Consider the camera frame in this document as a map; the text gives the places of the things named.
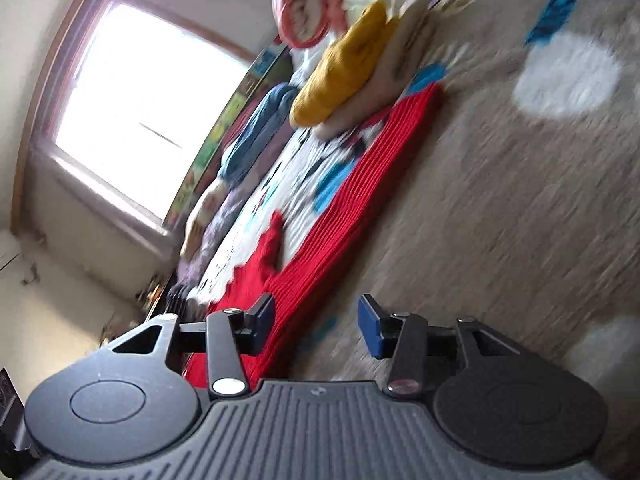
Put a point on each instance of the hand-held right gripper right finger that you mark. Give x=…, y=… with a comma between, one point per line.
x=370, y=327

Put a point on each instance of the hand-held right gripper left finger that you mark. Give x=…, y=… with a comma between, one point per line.
x=265, y=321

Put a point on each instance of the red knitted sweater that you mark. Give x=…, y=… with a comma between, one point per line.
x=340, y=200

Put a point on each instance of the purple quilt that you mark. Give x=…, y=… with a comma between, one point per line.
x=210, y=250

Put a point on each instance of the cluttered dark desk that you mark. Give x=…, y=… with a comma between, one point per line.
x=150, y=300

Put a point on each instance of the cartoon print pillow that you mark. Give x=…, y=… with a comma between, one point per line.
x=200, y=220

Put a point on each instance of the maroon pillow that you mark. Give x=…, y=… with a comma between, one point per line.
x=240, y=127

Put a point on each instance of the colourful printed headboard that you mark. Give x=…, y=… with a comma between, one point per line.
x=220, y=130

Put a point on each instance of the window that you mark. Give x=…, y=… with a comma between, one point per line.
x=140, y=110

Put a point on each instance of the beige folded garment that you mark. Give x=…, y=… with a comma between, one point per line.
x=385, y=75

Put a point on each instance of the yellow knitted sweater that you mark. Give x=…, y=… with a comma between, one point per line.
x=345, y=70

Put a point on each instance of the pink rolled quilt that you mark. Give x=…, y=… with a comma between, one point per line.
x=305, y=0

